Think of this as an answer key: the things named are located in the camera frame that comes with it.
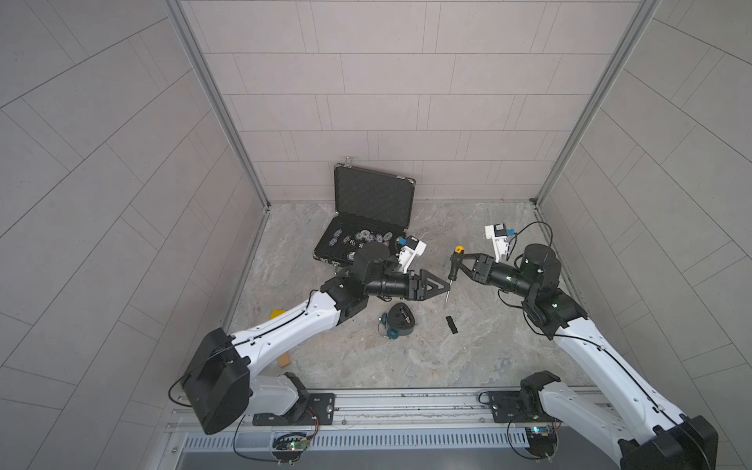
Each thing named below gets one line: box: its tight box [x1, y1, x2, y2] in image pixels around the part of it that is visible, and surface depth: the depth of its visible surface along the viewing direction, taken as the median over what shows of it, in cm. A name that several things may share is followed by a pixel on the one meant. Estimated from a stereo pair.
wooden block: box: [277, 351, 291, 369], surface depth 80 cm
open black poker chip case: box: [313, 163, 417, 267], surface depth 104 cm
